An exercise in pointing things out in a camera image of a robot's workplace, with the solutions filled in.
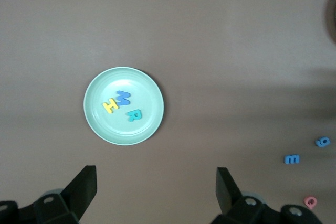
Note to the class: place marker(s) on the green round plate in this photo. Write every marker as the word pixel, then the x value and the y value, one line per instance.
pixel 141 129

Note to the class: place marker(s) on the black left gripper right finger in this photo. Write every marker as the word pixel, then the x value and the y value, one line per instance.
pixel 227 195

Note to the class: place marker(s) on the teal foam letter R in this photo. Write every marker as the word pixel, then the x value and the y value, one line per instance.
pixel 135 116

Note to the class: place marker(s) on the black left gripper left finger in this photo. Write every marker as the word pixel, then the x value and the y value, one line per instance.
pixel 78 195

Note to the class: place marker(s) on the pink foam letter Q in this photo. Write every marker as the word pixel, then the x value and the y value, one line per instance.
pixel 307 201

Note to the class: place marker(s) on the yellow foam letter H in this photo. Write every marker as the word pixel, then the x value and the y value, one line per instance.
pixel 110 106

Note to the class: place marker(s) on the blue lowercase letter m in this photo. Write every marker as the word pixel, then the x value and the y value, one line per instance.
pixel 291 159

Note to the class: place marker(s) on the blue capital letter W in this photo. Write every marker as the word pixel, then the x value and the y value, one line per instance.
pixel 124 98

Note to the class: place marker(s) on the blue foam digit 6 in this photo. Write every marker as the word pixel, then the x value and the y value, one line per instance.
pixel 319 143

